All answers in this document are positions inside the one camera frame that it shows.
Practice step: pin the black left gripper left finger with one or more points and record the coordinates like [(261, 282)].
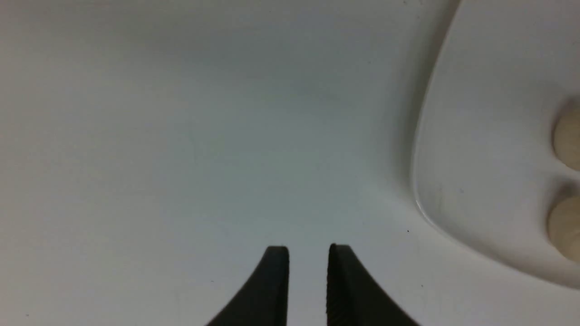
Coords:
[(263, 299)]

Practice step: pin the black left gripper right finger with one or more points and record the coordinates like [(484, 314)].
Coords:
[(354, 298)]

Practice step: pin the white square plate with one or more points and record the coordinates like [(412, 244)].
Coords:
[(483, 169)]

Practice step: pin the beige steamed bun near edge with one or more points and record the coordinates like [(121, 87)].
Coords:
[(563, 227)]

